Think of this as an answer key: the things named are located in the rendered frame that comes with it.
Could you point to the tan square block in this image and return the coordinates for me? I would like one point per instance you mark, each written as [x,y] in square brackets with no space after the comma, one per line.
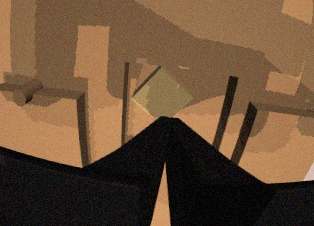
[162,94]

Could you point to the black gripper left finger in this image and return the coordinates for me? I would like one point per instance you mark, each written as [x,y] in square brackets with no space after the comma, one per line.
[120,189]

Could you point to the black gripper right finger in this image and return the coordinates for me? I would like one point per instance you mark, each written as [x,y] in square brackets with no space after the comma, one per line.
[206,189]

